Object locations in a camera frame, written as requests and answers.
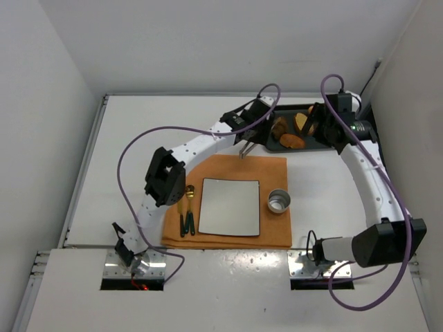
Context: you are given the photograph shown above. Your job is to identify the toasted bread slice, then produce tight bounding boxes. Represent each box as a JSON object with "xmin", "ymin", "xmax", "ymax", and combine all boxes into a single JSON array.
[{"xmin": 279, "ymin": 133, "xmax": 306, "ymax": 149}]

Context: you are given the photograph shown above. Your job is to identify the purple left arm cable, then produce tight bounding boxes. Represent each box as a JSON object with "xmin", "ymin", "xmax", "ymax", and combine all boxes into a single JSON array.
[{"xmin": 117, "ymin": 83, "xmax": 281, "ymax": 285}]

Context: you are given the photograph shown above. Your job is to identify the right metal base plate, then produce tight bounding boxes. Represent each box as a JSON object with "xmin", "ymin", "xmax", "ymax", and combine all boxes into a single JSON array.
[{"xmin": 287, "ymin": 250, "xmax": 346, "ymax": 280}]

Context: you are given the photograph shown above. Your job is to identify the orange cloth placemat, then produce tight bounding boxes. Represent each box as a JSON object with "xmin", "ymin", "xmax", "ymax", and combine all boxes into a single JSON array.
[{"xmin": 161, "ymin": 154, "xmax": 292, "ymax": 250}]

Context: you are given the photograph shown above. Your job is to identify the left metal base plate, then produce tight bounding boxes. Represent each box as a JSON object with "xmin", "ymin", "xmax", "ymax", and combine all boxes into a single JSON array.
[{"xmin": 102, "ymin": 250, "xmax": 166, "ymax": 279}]

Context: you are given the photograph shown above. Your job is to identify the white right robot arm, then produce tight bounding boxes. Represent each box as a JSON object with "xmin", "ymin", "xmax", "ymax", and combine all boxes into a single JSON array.
[{"xmin": 244, "ymin": 92, "xmax": 427, "ymax": 268}]

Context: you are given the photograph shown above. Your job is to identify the white square plate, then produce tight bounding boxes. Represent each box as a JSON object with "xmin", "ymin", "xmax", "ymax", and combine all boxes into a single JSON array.
[{"xmin": 198, "ymin": 178, "xmax": 260, "ymax": 237}]

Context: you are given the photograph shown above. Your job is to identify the stainless steel tongs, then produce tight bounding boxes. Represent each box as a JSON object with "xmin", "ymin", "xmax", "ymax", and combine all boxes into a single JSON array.
[{"xmin": 239, "ymin": 140, "xmax": 257, "ymax": 160}]

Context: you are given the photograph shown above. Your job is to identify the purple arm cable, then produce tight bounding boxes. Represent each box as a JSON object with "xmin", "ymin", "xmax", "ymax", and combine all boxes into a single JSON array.
[
  {"xmin": 320, "ymin": 73, "xmax": 415, "ymax": 311},
  {"xmin": 117, "ymin": 83, "xmax": 281, "ymax": 285}
]

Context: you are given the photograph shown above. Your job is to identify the orange bread roll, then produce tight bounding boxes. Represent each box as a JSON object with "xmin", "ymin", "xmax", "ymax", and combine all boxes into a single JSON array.
[{"xmin": 293, "ymin": 113, "xmax": 314, "ymax": 136}]

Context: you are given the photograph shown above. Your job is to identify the black baking tray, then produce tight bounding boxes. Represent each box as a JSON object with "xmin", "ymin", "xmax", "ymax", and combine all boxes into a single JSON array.
[{"xmin": 265, "ymin": 104, "xmax": 331, "ymax": 153}]

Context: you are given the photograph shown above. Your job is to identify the green handled gold spoon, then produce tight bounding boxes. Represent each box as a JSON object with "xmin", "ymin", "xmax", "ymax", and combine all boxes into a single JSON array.
[{"xmin": 186, "ymin": 185, "xmax": 195, "ymax": 236}]

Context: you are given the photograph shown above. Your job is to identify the brown croissant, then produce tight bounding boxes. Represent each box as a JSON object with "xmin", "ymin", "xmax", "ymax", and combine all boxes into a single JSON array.
[{"xmin": 271, "ymin": 116, "xmax": 288, "ymax": 140}]

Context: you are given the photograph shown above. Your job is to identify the black wall cable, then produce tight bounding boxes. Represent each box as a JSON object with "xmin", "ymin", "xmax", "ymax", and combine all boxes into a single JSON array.
[{"xmin": 353, "ymin": 61, "xmax": 381, "ymax": 104}]

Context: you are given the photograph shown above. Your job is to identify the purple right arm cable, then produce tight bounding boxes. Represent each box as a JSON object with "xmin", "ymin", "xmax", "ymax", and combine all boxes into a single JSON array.
[{"xmin": 320, "ymin": 73, "xmax": 415, "ymax": 311}]

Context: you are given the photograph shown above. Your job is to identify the cream mug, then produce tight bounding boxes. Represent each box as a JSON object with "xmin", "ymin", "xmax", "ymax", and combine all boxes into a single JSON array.
[{"xmin": 267, "ymin": 189, "xmax": 291, "ymax": 214}]

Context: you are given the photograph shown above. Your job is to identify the metal base plate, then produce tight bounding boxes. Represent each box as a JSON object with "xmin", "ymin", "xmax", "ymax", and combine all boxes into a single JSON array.
[
  {"xmin": 287, "ymin": 250, "xmax": 346, "ymax": 280},
  {"xmin": 102, "ymin": 250, "xmax": 166, "ymax": 279}
]

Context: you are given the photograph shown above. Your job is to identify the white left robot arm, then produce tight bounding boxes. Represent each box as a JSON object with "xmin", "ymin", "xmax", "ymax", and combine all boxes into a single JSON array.
[{"xmin": 113, "ymin": 97, "xmax": 277, "ymax": 267}]

